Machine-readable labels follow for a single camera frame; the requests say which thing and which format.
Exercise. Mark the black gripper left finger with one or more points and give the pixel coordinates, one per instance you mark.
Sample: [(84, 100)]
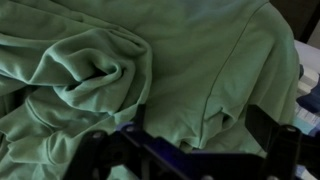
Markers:
[(147, 158)]

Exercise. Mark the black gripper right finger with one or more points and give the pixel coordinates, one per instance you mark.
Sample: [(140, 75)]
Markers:
[(286, 146)]

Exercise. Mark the green jersey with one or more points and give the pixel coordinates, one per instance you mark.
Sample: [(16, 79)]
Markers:
[(68, 67)]

